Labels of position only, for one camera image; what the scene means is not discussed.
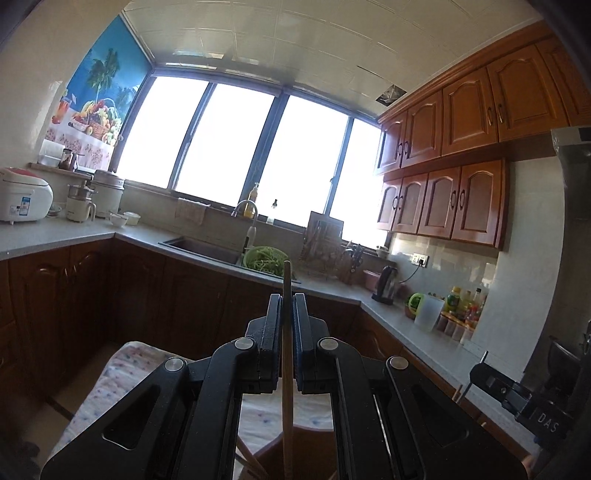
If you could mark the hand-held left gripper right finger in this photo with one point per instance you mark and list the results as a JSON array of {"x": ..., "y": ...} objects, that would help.
[{"x": 299, "y": 332}]

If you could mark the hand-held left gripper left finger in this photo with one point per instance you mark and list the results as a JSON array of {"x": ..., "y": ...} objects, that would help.
[{"x": 276, "y": 341}]

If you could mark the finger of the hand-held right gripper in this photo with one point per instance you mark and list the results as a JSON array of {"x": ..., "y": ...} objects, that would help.
[{"x": 496, "y": 385}]

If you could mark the wooden utensil holder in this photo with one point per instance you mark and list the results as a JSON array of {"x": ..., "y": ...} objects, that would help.
[{"x": 304, "y": 443}]

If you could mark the row of spice jars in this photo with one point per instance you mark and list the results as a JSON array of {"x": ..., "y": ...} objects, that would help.
[{"x": 455, "y": 327}]

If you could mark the knife block rack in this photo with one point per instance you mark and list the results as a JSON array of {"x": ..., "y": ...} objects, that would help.
[{"x": 323, "y": 258}]

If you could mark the green colander with vegetables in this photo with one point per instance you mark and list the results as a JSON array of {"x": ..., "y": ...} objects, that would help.
[{"x": 263, "y": 261}]

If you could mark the knife and scissors holder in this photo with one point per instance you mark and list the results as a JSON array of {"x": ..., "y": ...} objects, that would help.
[{"x": 352, "y": 265}]

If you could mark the pink container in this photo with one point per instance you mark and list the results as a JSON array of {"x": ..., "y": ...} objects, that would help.
[{"x": 371, "y": 280}]

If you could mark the group of condiment bottles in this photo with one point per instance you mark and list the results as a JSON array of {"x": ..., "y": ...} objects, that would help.
[{"x": 466, "y": 302}]

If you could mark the black electric kettle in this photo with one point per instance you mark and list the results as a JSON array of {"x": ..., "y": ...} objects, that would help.
[{"x": 385, "y": 286}]

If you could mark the translucent white cup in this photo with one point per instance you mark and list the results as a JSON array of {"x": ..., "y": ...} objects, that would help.
[{"x": 428, "y": 314}]

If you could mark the wooden cutting board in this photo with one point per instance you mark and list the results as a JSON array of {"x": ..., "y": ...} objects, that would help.
[{"x": 328, "y": 226}]

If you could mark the green pitcher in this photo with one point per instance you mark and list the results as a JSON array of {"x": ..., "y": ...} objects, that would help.
[{"x": 415, "y": 302}]

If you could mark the kitchen sink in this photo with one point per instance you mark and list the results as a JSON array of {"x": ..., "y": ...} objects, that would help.
[{"x": 203, "y": 249}]

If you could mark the metal faucet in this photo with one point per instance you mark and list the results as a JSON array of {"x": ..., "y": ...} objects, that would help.
[{"x": 249, "y": 221}]

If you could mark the yellow dish soap bottle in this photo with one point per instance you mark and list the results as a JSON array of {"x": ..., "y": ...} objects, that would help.
[{"x": 252, "y": 203}]

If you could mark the wooden base cabinets with countertop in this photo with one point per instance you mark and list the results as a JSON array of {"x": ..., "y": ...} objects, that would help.
[{"x": 138, "y": 295}]

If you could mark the beige towel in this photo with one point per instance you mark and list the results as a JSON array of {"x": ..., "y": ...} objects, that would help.
[{"x": 191, "y": 211}]

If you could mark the floral white tablecloth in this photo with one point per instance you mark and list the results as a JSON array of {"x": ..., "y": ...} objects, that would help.
[{"x": 115, "y": 374}]

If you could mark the small white bowl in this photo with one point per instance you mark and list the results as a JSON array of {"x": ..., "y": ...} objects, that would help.
[
  {"x": 132, "y": 218},
  {"x": 117, "y": 220}
]

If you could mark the kitchen window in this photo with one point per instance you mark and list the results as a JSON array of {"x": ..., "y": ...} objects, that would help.
[{"x": 221, "y": 138}]

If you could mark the steel cooking pot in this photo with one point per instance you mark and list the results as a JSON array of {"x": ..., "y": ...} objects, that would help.
[{"x": 110, "y": 191}]

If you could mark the wooden upper cabinets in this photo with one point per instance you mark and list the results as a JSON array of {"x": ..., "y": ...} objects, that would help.
[{"x": 471, "y": 161}]

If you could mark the white juicer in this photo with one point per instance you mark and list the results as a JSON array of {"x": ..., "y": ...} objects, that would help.
[{"x": 81, "y": 205}]

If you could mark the range hood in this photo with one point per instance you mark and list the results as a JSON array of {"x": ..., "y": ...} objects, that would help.
[{"x": 575, "y": 152}]

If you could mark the ceiling vent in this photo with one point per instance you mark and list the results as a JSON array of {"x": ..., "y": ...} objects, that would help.
[{"x": 391, "y": 94}]

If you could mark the white storage box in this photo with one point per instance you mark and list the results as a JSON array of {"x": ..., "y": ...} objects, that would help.
[{"x": 51, "y": 154}]

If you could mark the white rice cooker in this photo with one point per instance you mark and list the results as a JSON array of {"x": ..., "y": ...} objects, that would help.
[{"x": 23, "y": 194}]

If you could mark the tropical fruit print blind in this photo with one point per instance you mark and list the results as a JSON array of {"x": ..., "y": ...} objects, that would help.
[{"x": 101, "y": 83}]

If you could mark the wall socket with plug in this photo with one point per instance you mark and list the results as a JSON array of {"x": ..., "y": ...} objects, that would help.
[{"x": 420, "y": 260}]

